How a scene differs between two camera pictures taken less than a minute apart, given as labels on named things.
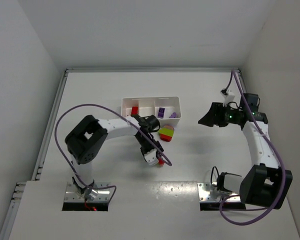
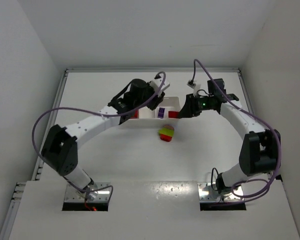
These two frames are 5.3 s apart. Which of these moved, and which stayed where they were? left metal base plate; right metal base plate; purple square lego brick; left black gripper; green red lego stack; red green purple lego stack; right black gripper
Moved: right black gripper; left black gripper; green red lego stack
Stayed: red green purple lego stack; right metal base plate; purple square lego brick; left metal base plate
